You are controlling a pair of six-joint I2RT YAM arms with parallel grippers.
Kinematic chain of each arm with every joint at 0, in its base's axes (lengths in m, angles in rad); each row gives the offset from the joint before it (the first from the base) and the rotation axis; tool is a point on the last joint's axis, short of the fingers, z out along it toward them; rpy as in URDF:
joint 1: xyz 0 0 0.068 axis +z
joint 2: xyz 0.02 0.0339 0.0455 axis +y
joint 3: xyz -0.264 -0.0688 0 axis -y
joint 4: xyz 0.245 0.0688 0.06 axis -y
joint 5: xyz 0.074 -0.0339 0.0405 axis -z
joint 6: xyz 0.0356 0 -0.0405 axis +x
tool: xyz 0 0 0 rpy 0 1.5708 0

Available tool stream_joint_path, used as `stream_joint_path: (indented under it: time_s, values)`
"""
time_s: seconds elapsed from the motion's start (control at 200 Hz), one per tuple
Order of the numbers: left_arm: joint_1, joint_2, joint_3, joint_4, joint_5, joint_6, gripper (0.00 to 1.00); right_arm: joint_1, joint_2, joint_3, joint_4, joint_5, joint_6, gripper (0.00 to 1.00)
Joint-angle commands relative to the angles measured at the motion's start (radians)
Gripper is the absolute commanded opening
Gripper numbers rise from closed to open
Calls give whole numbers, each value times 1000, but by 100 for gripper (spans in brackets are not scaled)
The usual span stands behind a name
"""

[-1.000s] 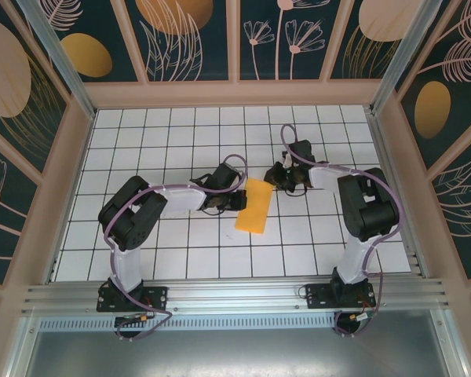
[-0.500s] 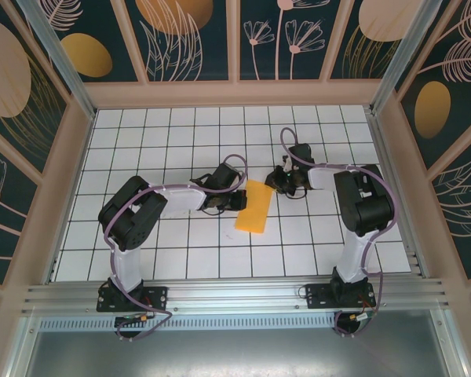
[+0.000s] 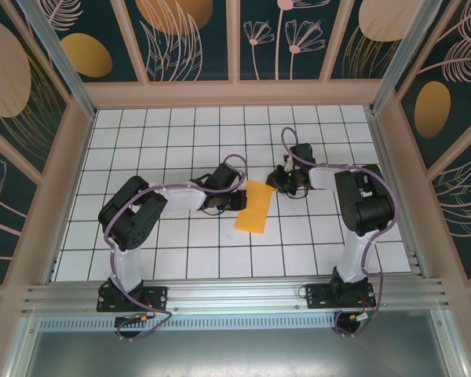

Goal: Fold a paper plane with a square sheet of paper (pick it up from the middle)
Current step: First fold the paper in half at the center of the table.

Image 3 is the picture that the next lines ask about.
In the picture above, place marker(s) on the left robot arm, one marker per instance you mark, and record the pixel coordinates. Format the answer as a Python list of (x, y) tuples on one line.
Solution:
[(133, 231)]

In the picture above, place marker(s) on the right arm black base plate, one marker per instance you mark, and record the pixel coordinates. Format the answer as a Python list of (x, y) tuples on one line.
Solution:
[(318, 296)]

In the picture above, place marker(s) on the orange circle leaf wall panel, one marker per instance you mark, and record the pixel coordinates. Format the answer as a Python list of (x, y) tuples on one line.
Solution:
[(172, 23)]

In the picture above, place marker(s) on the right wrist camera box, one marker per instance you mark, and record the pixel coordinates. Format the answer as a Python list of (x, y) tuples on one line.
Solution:
[(287, 161)]

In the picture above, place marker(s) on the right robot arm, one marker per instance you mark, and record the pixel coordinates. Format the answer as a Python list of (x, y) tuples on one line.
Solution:
[(365, 208)]

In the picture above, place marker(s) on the aluminium side rail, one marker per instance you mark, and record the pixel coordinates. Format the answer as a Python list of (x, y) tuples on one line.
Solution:
[(396, 196)]

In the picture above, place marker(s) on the grey metal sheet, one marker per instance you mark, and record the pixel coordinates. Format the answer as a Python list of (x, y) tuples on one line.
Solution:
[(235, 353)]

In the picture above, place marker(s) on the single flower wall panel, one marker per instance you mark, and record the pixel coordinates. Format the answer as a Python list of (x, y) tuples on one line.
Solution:
[(4, 220)]

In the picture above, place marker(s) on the yellow oval wall panel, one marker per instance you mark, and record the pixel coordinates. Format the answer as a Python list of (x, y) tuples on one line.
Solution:
[(86, 55)]

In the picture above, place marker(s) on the aluminium frame bar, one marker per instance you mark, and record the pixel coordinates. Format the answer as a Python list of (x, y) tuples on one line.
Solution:
[(451, 345), (21, 353)]

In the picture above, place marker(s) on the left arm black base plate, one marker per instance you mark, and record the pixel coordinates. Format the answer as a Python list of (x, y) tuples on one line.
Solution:
[(157, 298)]

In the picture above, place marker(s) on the yellow power connector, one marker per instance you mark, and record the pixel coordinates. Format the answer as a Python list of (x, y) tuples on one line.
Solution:
[(355, 316), (143, 317)]

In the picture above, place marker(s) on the pale disc wall panel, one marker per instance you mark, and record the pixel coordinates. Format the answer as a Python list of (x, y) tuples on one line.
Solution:
[(377, 19), (4, 78)]

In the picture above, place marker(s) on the aluminium mounting rail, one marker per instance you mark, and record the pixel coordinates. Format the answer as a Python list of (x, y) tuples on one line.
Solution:
[(235, 296)]

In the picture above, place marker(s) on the aluminium corner post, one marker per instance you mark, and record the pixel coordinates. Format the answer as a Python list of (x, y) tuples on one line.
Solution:
[(63, 66), (400, 51)]

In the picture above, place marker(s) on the leaf outline wall panel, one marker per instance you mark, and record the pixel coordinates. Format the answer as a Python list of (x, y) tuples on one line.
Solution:
[(463, 204)]

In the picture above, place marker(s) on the yellow paper sheet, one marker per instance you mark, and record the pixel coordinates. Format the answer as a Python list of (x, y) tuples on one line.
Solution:
[(255, 220)]

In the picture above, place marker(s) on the three flowers wall panel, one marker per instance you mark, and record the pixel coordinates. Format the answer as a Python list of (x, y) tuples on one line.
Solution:
[(298, 23)]

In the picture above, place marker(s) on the feather and oval wall panel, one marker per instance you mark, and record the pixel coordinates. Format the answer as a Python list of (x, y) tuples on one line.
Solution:
[(455, 78)]

